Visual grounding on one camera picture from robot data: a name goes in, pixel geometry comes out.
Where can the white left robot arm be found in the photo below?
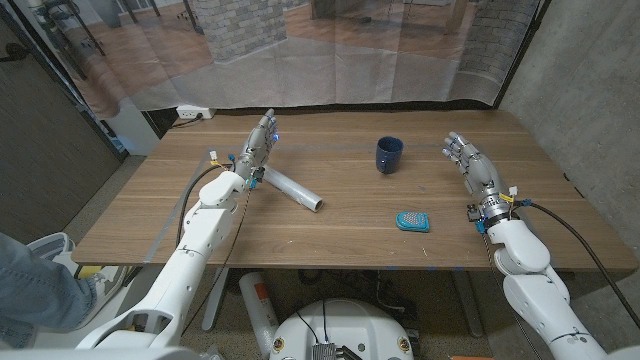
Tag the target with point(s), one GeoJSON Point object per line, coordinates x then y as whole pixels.
{"type": "Point", "coordinates": [195, 240]}

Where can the white roll with orange label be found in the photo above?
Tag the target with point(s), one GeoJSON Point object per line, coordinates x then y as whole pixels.
{"type": "Point", "coordinates": [257, 305]}

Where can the clear plastic wrap roll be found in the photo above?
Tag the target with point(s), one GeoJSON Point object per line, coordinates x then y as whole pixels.
{"type": "Point", "coordinates": [295, 189]}

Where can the white sneaker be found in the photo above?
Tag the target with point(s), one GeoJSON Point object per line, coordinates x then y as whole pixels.
{"type": "Point", "coordinates": [50, 246]}
{"type": "Point", "coordinates": [107, 285]}

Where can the grey table leg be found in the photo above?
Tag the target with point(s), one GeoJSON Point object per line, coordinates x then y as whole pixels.
{"type": "Point", "coordinates": [215, 300]}
{"type": "Point", "coordinates": [469, 305]}

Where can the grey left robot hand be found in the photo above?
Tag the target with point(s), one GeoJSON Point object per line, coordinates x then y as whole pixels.
{"type": "Point", "coordinates": [257, 147]}

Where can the black backdrop stand pole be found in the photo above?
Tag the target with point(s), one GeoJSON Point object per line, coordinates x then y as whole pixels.
{"type": "Point", "coordinates": [65, 80]}
{"type": "Point", "coordinates": [522, 55]}

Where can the dark blue cup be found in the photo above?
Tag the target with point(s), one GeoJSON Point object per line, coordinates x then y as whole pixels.
{"type": "Point", "coordinates": [388, 157]}

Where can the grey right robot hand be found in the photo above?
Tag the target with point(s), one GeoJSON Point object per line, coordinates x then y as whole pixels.
{"type": "Point", "coordinates": [477, 170]}

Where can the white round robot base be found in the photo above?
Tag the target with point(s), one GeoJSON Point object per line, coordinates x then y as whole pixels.
{"type": "Point", "coordinates": [345, 330]}

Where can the printed room backdrop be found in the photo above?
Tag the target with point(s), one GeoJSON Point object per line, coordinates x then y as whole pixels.
{"type": "Point", "coordinates": [310, 65]}

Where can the white power strip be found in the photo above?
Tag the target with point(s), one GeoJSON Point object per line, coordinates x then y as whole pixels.
{"type": "Point", "coordinates": [192, 112]}

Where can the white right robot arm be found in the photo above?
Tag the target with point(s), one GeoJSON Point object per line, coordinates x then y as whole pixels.
{"type": "Point", "coordinates": [535, 285]}

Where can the person's leg in jeans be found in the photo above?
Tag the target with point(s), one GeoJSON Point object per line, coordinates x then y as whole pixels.
{"type": "Point", "coordinates": [35, 295]}

